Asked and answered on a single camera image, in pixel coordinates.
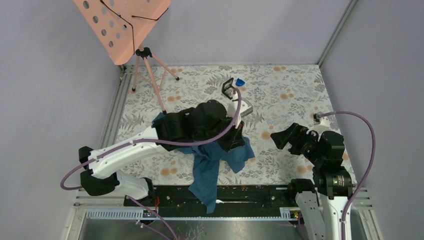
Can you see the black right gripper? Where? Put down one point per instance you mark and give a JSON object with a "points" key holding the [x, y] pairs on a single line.
{"points": [[294, 135]]}

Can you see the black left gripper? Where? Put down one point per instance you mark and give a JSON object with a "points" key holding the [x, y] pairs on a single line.
{"points": [[236, 138]]}

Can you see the blue shirt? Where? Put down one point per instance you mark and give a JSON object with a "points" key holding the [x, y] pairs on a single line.
{"points": [[206, 166]]}

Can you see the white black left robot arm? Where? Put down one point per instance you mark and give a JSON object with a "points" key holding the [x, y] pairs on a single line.
{"points": [[196, 126]]}

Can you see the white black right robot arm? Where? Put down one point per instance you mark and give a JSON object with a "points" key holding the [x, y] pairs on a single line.
{"points": [[322, 200]]}

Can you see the black square brooch box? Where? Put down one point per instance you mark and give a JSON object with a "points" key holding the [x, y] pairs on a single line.
{"points": [[227, 88]]}

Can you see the small blue brooch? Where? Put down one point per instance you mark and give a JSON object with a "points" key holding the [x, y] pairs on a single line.
{"points": [[239, 82]]}

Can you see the floral patterned table mat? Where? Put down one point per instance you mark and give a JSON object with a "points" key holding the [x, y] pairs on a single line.
{"points": [[280, 95]]}

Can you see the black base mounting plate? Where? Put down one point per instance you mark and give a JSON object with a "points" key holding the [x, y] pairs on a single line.
{"points": [[234, 201]]}

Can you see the pink music stand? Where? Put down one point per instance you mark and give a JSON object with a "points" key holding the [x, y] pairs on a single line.
{"points": [[121, 26]]}

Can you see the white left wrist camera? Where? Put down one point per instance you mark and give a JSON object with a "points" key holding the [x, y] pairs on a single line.
{"points": [[245, 109]]}

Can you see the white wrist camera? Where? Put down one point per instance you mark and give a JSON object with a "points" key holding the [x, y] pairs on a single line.
{"points": [[320, 124], [245, 109]]}

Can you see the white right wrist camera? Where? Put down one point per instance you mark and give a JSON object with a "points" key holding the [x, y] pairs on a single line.
{"points": [[320, 124]]}

